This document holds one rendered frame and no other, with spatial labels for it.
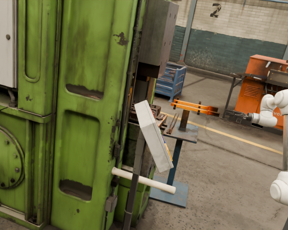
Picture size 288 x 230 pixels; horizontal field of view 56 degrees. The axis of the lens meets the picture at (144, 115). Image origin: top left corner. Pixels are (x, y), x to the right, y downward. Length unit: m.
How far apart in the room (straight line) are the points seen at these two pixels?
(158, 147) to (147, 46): 0.74
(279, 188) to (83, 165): 1.30
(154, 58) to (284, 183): 1.14
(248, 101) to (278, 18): 4.42
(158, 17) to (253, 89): 3.90
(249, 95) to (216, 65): 4.38
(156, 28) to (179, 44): 8.33
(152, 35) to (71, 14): 0.51
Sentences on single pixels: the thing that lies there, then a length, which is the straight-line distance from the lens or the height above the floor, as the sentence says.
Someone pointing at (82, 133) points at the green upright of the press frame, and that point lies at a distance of 1.93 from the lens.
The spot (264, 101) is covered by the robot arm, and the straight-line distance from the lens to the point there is 2.63.
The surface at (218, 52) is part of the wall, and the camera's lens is 9.72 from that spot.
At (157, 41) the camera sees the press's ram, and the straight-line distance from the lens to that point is 1.81.
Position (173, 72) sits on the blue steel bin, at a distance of 5.77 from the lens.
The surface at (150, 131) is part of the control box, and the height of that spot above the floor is 1.15.
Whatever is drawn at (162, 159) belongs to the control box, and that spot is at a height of 1.00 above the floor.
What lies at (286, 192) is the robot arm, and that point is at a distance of 1.94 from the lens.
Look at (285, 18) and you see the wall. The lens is 9.46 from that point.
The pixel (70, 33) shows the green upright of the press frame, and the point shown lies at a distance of 1.78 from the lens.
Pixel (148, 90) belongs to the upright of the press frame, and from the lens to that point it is 2.30.
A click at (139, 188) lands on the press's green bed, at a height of 0.40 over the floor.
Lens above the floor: 1.67
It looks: 20 degrees down
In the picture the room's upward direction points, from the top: 10 degrees clockwise
